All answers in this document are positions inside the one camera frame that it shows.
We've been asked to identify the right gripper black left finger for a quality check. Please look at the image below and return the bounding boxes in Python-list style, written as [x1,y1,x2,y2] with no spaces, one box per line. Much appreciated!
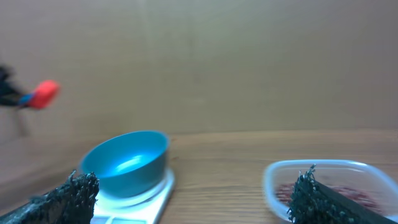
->
[1,173,100,224]

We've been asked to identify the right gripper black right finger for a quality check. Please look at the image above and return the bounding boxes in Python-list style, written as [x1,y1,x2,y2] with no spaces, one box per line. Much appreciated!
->
[287,164,397,224]

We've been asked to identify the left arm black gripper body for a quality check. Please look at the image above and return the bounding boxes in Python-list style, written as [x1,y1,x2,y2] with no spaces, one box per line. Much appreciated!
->
[1,65,26,108]

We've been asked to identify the orange measuring scoop blue handle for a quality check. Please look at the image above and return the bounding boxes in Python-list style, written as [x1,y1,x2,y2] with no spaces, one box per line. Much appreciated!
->
[19,80,60,110]

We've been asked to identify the blue metal bowl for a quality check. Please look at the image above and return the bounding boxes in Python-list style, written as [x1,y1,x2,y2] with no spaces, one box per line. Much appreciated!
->
[80,130,170,198]

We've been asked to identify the white digital kitchen scale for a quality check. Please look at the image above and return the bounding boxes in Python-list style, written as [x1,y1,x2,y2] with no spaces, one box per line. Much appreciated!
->
[90,167,175,224]

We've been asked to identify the red beans in container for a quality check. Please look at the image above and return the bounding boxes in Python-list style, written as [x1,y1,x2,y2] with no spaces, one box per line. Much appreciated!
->
[275,183,384,214]

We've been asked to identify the clear plastic bean container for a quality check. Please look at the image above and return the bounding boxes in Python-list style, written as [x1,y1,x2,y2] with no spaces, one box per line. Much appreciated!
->
[262,159,397,223]

